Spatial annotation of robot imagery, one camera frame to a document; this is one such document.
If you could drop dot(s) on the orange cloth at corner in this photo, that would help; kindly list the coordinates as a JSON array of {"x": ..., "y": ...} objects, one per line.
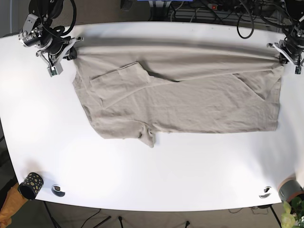
[{"x": 13, "y": 202}]

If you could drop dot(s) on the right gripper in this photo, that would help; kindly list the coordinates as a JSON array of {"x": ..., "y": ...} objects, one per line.
[{"x": 56, "y": 52}]

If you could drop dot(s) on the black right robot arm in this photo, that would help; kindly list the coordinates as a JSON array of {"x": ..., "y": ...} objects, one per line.
[{"x": 37, "y": 30}]

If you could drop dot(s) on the grey plant pot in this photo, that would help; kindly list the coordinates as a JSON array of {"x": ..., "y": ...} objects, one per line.
[{"x": 289, "y": 189}]

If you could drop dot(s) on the green potted plant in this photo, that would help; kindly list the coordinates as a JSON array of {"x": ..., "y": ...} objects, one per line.
[{"x": 293, "y": 215}]

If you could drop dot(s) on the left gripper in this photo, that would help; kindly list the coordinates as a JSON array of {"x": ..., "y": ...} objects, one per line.
[{"x": 289, "y": 53}]

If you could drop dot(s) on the black dotted cup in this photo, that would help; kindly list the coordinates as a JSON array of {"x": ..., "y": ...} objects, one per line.
[{"x": 31, "y": 186}]

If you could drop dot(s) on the right silver table grommet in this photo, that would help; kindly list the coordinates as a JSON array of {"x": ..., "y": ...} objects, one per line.
[{"x": 266, "y": 192}]

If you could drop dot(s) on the left silver table grommet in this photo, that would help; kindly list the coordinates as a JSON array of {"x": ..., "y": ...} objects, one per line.
[{"x": 57, "y": 191}]

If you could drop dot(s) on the cream white T-shirt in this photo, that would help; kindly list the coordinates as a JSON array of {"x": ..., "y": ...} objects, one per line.
[{"x": 136, "y": 92}]

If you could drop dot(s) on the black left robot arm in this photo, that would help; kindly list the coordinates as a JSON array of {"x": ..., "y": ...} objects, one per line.
[{"x": 293, "y": 30}]

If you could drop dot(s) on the silver table grommet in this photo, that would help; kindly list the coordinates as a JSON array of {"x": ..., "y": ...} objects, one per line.
[
  {"x": 57, "y": 191},
  {"x": 266, "y": 192}
]

